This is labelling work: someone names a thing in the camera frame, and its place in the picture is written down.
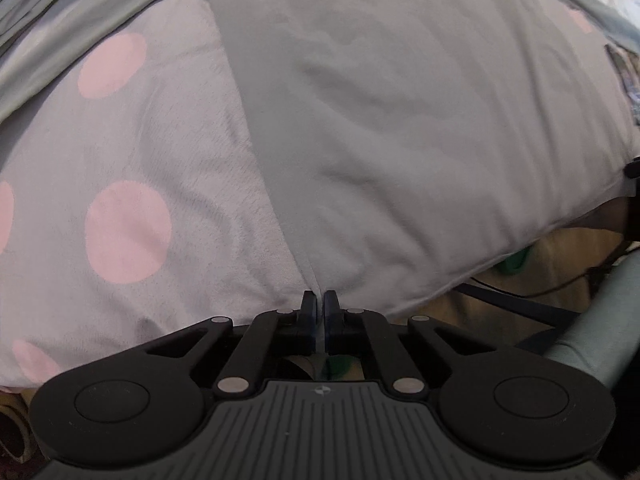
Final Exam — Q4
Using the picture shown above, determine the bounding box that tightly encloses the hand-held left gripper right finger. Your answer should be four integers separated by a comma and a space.
323, 290, 497, 398

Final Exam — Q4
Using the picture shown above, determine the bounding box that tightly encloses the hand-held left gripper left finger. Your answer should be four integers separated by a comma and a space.
144, 290, 319, 399

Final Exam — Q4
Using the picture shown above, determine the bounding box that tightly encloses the grey shirt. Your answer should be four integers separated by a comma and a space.
200, 0, 640, 322

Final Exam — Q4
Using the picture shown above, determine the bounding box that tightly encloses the dark printed cloth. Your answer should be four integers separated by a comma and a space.
605, 44, 640, 127

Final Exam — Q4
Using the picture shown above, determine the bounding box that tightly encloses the green object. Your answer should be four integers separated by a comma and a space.
500, 251, 532, 277

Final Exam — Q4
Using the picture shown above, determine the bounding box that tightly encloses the grey tube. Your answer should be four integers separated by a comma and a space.
544, 250, 640, 392

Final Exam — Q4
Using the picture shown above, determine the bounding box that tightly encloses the lilac pink-dotted blanket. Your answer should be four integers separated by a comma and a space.
0, 0, 616, 396

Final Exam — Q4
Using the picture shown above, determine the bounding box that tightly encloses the grey-green cloth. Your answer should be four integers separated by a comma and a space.
0, 0, 202, 122

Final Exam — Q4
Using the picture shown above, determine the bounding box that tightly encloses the black strap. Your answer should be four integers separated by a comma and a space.
456, 281, 582, 329

